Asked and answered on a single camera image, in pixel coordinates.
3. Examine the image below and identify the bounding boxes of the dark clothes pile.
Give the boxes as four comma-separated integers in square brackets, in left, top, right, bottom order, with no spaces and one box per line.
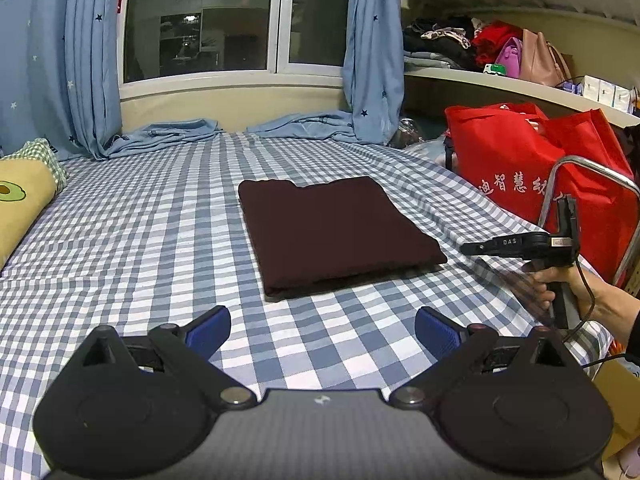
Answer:
[402,16,481,71]

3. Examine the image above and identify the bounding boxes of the avocado print yellow pillow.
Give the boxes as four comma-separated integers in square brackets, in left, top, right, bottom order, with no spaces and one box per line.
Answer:
[0,139,68,271]

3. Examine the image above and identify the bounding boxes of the metal tube chair frame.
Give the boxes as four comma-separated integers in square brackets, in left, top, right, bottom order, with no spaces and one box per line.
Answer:
[537,156,640,288]

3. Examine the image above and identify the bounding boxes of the clear plastic bag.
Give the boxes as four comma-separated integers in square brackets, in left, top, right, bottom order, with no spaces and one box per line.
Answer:
[395,117,448,161]

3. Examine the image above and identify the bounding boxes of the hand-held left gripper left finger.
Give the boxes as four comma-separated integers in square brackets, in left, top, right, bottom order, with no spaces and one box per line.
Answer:
[75,305,258,414]

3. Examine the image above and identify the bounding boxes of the grey folded clothes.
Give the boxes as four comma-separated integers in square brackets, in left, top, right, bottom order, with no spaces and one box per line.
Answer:
[404,52,456,71]

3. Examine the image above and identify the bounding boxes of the blue checkered bed sheet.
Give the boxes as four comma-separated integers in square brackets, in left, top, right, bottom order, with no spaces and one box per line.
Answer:
[0,130,613,471]

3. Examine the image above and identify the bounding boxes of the blue star curtain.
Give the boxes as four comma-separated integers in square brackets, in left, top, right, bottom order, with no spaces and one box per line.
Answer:
[0,0,223,161]
[247,0,405,147]

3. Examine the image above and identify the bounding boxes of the maroon printed sweater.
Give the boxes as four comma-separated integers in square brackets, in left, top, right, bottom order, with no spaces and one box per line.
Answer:
[237,176,448,302]

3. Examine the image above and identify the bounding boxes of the row of small white boxes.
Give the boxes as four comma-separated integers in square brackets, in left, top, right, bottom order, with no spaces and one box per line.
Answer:
[582,75,633,111]

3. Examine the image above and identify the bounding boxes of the red clothes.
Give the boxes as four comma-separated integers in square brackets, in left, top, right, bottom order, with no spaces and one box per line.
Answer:
[471,21,523,67]

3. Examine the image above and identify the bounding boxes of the red plain tote bag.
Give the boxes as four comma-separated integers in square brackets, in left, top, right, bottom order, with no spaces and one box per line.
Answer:
[537,108,640,286]

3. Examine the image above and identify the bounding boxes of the white framed window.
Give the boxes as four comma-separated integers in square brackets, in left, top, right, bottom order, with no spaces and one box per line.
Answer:
[120,0,353,83]

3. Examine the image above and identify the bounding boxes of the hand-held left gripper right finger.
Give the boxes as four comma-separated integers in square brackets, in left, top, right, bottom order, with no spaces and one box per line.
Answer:
[387,306,574,414]

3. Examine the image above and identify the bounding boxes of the person's right hand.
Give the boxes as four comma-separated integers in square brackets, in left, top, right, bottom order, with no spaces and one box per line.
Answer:
[522,264,597,320]

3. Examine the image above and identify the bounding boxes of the red printed tote bag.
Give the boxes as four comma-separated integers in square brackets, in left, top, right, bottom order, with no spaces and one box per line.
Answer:
[444,102,568,226]

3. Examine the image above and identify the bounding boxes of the pink handbag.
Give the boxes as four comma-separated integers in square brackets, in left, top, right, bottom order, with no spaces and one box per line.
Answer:
[517,29,573,87]

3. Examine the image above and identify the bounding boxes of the cardboard box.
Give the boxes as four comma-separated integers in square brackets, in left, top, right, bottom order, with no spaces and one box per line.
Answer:
[592,355,640,461]

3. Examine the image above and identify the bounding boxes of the person's right forearm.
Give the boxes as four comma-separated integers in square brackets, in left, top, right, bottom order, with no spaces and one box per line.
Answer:
[582,280,640,356]

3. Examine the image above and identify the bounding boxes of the small purple bag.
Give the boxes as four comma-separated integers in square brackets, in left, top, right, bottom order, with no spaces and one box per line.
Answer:
[497,36,523,78]

